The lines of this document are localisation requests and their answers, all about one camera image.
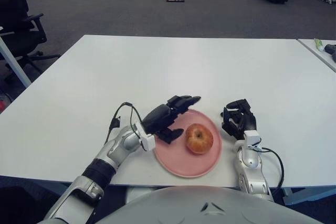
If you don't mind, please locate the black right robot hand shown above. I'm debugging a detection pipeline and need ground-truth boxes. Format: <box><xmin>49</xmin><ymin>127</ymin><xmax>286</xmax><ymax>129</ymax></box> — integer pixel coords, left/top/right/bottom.
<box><xmin>220</xmin><ymin>99</ymin><xmax>257</xmax><ymax>141</ymax></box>

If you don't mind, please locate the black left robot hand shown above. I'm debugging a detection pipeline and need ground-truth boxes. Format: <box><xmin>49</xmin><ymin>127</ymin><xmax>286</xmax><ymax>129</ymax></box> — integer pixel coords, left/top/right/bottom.
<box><xmin>141</xmin><ymin>94</ymin><xmax>202</xmax><ymax>145</ymax></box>

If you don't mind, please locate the red apple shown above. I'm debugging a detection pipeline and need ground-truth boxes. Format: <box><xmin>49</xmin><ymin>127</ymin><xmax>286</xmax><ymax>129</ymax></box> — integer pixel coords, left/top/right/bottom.
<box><xmin>185</xmin><ymin>123</ymin><xmax>214</xmax><ymax>155</ymax></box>

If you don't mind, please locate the pink round plate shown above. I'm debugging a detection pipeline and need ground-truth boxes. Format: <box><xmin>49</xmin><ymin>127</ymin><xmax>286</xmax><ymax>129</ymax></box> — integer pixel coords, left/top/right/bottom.
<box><xmin>153</xmin><ymin>108</ymin><xmax>223</xmax><ymax>178</ymax></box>

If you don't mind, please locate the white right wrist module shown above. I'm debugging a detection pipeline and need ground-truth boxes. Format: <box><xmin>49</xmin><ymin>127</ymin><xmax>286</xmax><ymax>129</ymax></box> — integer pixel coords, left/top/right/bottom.
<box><xmin>244</xmin><ymin>130</ymin><xmax>264</xmax><ymax>153</ymax></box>

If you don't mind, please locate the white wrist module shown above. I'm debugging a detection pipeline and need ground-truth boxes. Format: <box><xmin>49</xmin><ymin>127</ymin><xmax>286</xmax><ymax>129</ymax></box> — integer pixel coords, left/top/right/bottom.
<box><xmin>244</xmin><ymin>130</ymin><xmax>264</xmax><ymax>153</ymax></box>
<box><xmin>135</xmin><ymin>122</ymin><xmax>156</xmax><ymax>153</ymax></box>

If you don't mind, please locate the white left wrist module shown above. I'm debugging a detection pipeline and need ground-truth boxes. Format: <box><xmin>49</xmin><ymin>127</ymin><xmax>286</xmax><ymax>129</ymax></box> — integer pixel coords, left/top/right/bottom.
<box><xmin>135</xmin><ymin>122</ymin><xmax>156</xmax><ymax>153</ymax></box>

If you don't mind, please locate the grey robot torso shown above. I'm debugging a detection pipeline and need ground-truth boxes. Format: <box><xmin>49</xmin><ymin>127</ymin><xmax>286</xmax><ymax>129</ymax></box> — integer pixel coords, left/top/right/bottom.
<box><xmin>93</xmin><ymin>186</ymin><xmax>336</xmax><ymax>224</ymax></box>

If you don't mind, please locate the green white tube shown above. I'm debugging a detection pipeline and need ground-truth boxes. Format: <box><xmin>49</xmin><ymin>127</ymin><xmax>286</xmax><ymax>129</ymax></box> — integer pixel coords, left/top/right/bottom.
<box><xmin>314</xmin><ymin>38</ymin><xmax>326</xmax><ymax>51</ymax></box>

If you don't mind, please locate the grey desk leg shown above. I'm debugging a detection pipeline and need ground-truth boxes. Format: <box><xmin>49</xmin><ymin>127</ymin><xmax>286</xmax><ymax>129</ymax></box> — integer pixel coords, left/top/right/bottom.
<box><xmin>0</xmin><ymin>34</ymin><xmax>33</xmax><ymax>89</ymax></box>

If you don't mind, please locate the red object on floor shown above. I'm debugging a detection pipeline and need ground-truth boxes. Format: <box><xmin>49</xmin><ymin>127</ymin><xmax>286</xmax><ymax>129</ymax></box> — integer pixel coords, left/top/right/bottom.
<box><xmin>0</xmin><ymin>93</ymin><xmax>13</xmax><ymax>113</ymax></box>

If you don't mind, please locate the black office chair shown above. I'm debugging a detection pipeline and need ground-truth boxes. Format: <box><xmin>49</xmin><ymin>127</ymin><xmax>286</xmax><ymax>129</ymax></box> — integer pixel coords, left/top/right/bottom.
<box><xmin>0</xmin><ymin>0</ymin><xmax>61</xmax><ymax>83</ymax></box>

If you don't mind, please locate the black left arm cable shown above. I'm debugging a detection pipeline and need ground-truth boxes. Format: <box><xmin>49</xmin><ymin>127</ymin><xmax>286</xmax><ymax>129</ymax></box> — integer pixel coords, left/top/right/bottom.
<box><xmin>106</xmin><ymin>102</ymin><xmax>144</xmax><ymax>146</ymax></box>

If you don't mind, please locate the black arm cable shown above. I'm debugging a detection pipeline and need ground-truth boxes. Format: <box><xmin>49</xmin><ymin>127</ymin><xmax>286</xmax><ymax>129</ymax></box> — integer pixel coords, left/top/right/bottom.
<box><xmin>258</xmin><ymin>146</ymin><xmax>286</xmax><ymax>189</ymax></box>
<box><xmin>106</xmin><ymin>102</ymin><xmax>144</xmax><ymax>146</ymax></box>

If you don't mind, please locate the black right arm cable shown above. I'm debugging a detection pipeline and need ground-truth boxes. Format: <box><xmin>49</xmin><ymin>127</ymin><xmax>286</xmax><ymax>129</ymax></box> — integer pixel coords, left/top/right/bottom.
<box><xmin>258</xmin><ymin>146</ymin><xmax>286</xmax><ymax>189</ymax></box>

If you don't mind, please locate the white table leg frame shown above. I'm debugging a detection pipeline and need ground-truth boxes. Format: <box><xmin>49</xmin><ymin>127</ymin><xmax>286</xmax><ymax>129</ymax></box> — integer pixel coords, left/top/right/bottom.
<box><xmin>282</xmin><ymin>187</ymin><xmax>336</xmax><ymax>205</ymax></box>

